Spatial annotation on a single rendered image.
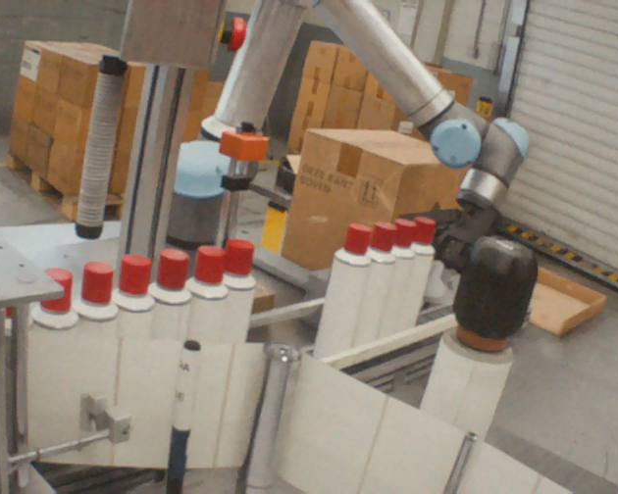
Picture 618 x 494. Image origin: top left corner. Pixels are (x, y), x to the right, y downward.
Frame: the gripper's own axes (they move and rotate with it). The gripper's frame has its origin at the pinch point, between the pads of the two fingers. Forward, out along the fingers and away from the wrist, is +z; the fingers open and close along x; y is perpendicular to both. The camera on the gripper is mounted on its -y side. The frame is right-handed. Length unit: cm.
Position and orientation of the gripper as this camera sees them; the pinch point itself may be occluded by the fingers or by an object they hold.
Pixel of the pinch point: (411, 304)
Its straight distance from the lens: 128.6
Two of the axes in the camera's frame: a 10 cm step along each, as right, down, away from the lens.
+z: -5.0, 8.6, -1.1
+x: 4.7, 3.8, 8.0
